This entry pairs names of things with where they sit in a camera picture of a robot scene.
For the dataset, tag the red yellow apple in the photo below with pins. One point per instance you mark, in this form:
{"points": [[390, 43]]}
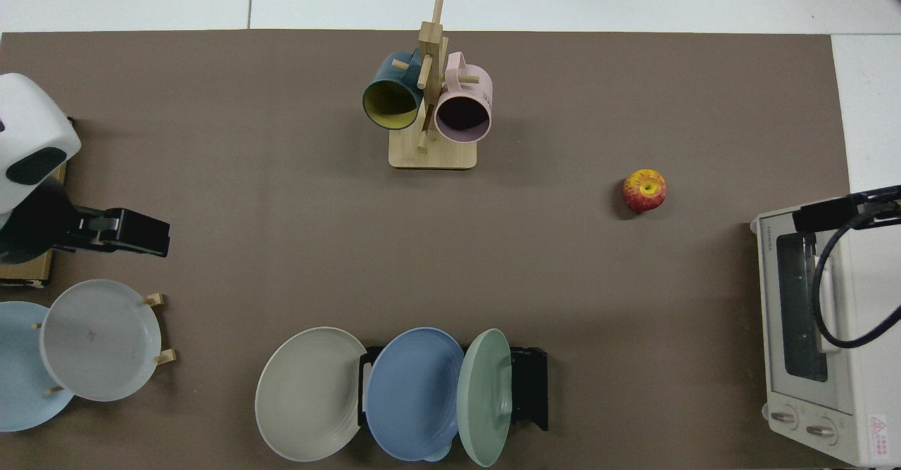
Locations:
{"points": [[644, 190]]}

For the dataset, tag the wooden plate rack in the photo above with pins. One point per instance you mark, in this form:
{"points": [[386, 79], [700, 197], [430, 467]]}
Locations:
{"points": [[153, 300]]}

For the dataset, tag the grey plate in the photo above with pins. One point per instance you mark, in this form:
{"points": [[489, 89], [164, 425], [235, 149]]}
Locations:
{"points": [[98, 340]]}

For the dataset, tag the light blue plate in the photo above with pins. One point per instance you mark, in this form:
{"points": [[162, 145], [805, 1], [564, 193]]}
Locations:
{"points": [[21, 385]]}

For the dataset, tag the beige plate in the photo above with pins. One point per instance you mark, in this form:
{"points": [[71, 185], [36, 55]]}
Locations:
{"points": [[310, 392]]}

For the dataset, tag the black dish rack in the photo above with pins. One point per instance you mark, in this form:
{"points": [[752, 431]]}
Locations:
{"points": [[528, 385]]}

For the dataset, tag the green plate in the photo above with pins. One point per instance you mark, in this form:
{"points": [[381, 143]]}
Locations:
{"points": [[482, 399]]}

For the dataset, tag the brown table cloth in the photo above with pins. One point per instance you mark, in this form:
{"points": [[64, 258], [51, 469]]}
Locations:
{"points": [[281, 210]]}

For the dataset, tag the pale toaster oven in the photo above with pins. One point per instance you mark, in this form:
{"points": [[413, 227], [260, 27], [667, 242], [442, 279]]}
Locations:
{"points": [[866, 385]]}

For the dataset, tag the dark teal cup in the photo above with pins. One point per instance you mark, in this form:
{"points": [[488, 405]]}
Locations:
{"points": [[391, 104]]}

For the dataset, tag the wooden cup stand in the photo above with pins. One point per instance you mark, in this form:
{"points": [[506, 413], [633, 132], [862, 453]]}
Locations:
{"points": [[433, 155]]}

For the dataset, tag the pink cup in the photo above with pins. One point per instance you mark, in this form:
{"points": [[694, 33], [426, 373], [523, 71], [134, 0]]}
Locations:
{"points": [[479, 83]]}

